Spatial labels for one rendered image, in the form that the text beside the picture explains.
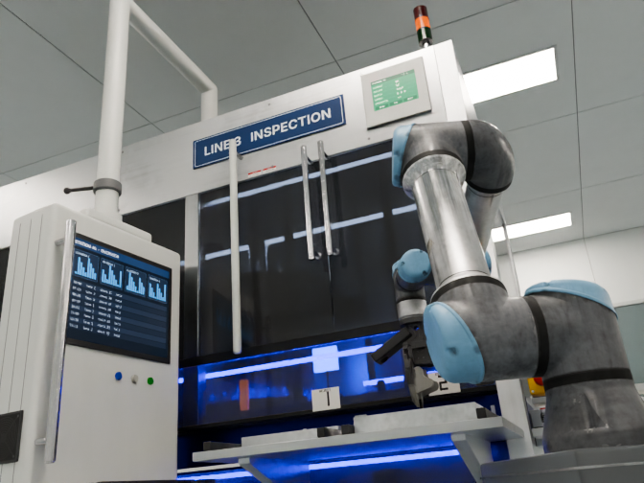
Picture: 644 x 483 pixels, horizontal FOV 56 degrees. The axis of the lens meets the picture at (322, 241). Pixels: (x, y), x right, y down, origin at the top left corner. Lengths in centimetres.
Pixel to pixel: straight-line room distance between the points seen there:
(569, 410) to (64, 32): 297
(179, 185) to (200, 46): 122
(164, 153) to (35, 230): 76
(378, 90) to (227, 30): 135
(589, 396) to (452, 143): 51
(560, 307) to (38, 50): 304
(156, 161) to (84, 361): 96
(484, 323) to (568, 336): 11
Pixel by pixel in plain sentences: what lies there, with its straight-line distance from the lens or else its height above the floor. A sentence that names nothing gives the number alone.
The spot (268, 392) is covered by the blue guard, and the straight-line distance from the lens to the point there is 188.
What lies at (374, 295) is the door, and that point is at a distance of 182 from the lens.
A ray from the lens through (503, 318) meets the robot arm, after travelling 88.
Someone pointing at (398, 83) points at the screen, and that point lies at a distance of 207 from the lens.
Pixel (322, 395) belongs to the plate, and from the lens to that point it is 180.
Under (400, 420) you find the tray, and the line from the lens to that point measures 133.
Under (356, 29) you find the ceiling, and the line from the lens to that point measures 331.
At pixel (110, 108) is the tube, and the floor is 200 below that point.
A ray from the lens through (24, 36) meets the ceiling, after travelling 348.
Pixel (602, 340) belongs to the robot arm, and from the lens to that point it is 91.
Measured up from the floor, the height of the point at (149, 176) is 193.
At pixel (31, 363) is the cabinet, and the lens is 166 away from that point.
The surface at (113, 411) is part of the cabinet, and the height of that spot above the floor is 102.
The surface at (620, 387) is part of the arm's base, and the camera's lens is 90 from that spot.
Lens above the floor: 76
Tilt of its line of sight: 23 degrees up
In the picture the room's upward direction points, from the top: 5 degrees counter-clockwise
